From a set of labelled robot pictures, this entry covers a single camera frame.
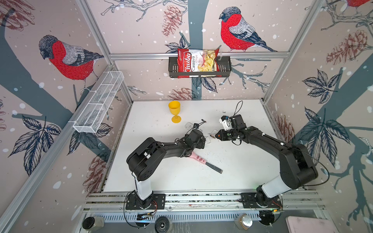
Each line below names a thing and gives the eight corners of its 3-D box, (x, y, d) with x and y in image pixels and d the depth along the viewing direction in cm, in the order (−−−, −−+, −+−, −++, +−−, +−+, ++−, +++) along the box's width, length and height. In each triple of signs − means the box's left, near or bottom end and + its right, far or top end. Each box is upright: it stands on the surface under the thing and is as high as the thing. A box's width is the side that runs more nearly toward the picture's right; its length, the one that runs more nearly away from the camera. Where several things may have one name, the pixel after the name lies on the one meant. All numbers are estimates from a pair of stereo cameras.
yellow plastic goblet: (170, 123, 108) (167, 110, 96) (171, 114, 114) (169, 100, 102) (180, 123, 108) (179, 110, 96) (181, 114, 114) (180, 100, 102)
